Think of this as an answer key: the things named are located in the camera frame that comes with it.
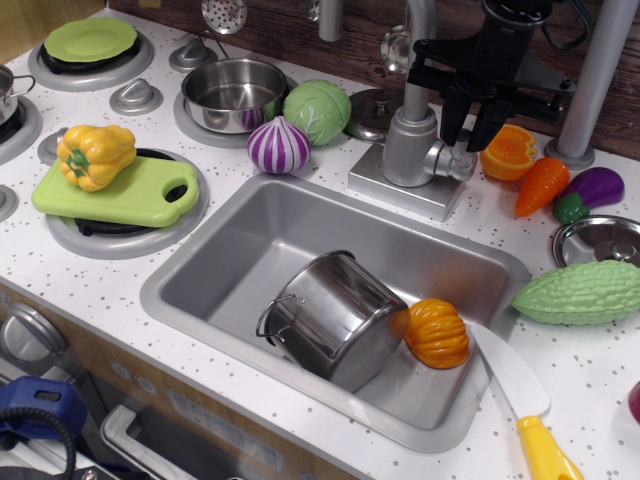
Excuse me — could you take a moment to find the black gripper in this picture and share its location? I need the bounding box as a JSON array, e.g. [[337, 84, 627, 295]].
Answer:
[[408, 10, 576, 152]]

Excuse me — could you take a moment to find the silver faucet lever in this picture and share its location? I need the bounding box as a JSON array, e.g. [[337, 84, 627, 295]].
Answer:
[[449, 128, 477, 181]]

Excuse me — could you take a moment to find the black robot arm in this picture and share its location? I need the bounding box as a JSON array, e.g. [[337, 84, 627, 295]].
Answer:
[[408, 1, 591, 152]]

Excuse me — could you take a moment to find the orange pepper half toy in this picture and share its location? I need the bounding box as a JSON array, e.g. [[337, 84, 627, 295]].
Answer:
[[480, 124, 537, 181]]

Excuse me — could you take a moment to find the silver toy faucet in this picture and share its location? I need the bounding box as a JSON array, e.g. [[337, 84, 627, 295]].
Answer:
[[347, 0, 479, 223]]

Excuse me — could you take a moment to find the hanging steel ladle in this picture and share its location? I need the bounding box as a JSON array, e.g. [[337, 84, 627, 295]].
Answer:
[[380, 25, 411, 74]]

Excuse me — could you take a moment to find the orange carrot toy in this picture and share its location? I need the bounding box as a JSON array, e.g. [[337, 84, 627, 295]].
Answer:
[[515, 157, 571, 217]]

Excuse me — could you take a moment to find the steel lid behind faucet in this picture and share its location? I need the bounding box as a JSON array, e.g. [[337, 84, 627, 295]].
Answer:
[[343, 89, 403, 144]]

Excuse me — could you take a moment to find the grey support pole right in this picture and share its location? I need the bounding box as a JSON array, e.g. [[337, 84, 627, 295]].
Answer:
[[544, 0, 639, 170]]

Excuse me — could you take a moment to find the grey support pole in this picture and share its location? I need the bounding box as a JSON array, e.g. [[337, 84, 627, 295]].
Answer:
[[318, 0, 344, 42], [544, 0, 639, 170]]

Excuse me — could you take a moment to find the purple eggplant toy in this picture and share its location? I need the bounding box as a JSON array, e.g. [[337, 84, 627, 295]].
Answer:
[[552, 167, 625, 224]]

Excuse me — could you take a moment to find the green cabbage toy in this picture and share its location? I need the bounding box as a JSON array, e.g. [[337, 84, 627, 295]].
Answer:
[[283, 80, 352, 146]]

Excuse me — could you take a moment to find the grey support pole centre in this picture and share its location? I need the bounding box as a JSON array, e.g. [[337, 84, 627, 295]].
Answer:
[[318, 0, 344, 42]]

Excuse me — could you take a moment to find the steel pot lid right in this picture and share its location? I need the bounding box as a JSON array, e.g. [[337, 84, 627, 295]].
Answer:
[[551, 215, 639, 268]]

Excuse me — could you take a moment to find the purple striped onion toy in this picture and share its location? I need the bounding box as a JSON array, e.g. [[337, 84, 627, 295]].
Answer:
[[247, 116, 311, 175]]

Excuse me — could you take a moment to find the green bitter gourd toy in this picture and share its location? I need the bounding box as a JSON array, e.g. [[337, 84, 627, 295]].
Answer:
[[511, 260, 639, 325]]

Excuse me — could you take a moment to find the orange pumpkin half toy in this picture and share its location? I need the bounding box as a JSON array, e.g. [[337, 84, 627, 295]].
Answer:
[[405, 298, 470, 369]]

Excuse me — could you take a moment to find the grey sink basin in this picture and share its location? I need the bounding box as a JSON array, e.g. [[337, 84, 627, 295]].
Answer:
[[140, 175, 530, 452]]

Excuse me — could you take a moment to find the steel saucepan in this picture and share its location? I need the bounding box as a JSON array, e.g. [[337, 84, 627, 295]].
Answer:
[[181, 58, 289, 134]]

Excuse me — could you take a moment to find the steel pot in sink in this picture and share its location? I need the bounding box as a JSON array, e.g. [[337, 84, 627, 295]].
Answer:
[[255, 250, 410, 392]]

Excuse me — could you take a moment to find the hanging steel skimmer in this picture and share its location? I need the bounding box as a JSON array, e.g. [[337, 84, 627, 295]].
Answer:
[[201, 0, 248, 35]]

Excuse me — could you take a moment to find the grey stove knob top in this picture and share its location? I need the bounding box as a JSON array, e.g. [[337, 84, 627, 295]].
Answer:
[[169, 37, 219, 73]]

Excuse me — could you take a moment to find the grey stove knob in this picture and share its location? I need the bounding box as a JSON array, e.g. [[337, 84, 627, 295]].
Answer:
[[109, 78, 163, 116], [37, 127, 69, 166], [169, 37, 219, 73]]

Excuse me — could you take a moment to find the purple toy at edge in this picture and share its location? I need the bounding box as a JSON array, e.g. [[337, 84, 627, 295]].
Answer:
[[627, 382, 640, 423]]

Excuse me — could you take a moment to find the green cutting board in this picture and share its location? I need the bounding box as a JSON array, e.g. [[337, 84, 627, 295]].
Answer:
[[32, 157, 199, 228]]

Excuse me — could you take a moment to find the grey stove knob middle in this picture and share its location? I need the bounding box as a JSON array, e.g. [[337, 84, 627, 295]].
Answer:
[[109, 78, 163, 116]]

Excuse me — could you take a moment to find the white yellow toy knife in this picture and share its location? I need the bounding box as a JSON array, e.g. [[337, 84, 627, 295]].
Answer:
[[470, 324, 584, 479]]

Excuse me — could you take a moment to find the yellow bell pepper toy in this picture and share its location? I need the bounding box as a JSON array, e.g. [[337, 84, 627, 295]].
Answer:
[[56, 125, 137, 192]]

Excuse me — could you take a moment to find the green toy plate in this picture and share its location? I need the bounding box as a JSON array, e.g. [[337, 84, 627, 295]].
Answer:
[[44, 18, 138, 63]]

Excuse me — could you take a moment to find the grey stove knob left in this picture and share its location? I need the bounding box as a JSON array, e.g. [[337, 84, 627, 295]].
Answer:
[[37, 127, 69, 166]]

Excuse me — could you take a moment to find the small steel pot left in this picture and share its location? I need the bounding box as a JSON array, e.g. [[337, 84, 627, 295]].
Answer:
[[0, 65, 36, 124]]

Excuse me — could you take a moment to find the grey oven knob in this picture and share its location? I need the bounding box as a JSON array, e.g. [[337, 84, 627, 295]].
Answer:
[[1, 302, 67, 363]]

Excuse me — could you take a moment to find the blue clamp device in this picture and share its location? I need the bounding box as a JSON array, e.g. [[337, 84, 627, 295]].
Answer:
[[1, 376, 88, 450]]

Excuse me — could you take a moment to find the grey burner ring back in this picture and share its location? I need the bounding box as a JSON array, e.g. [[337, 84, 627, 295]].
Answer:
[[27, 17, 155, 93]]

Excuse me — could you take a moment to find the grey burner ring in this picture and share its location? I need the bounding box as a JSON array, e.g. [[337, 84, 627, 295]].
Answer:
[[27, 17, 155, 93], [44, 146, 211, 261]]

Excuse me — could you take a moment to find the grey burner ring front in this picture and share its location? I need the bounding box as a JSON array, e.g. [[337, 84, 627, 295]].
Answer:
[[44, 146, 211, 261]]

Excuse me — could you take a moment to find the oven door handle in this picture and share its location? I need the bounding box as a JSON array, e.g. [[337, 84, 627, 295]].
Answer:
[[98, 403, 236, 480]]

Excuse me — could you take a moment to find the black cable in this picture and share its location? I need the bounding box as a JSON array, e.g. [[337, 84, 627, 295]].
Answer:
[[0, 405, 81, 480]]

